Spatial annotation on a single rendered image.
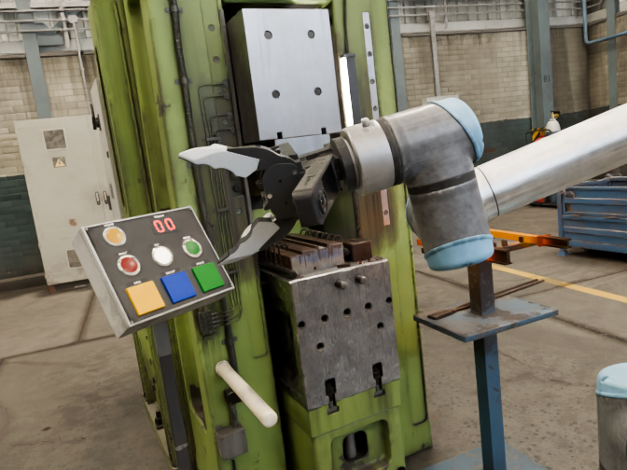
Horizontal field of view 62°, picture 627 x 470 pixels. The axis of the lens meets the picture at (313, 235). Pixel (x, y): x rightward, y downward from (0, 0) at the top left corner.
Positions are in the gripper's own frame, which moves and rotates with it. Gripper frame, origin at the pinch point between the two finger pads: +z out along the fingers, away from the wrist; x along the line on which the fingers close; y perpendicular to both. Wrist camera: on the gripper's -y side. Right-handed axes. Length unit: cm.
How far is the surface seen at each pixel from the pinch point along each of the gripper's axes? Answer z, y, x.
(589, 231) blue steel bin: -300, 319, -252
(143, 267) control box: 24, 64, -34
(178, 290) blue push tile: 18, 62, -42
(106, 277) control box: 32, 58, -31
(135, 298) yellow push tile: 27, 55, -37
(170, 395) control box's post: 31, 62, -74
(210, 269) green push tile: 9, 71, -44
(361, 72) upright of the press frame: -60, 132, -15
